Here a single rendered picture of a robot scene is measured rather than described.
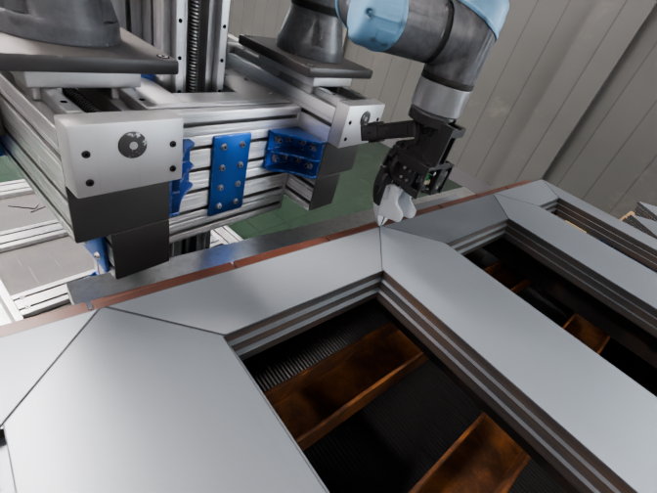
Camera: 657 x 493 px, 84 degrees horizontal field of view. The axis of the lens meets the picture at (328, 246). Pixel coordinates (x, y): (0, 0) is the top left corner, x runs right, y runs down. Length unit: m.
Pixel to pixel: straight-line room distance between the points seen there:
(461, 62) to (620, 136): 2.85
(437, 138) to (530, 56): 2.89
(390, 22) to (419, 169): 0.20
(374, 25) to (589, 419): 0.52
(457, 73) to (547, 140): 2.79
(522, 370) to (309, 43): 0.72
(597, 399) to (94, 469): 0.54
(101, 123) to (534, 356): 0.60
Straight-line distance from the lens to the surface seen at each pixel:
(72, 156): 0.50
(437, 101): 0.56
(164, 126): 0.53
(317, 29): 0.88
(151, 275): 0.74
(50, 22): 0.59
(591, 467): 0.54
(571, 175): 3.42
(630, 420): 0.61
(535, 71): 3.43
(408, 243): 0.65
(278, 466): 0.36
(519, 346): 0.58
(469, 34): 0.55
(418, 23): 0.51
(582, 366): 0.63
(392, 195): 0.62
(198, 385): 0.38
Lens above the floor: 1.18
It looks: 35 degrees down
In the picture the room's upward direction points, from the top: 18 degrees clockwise
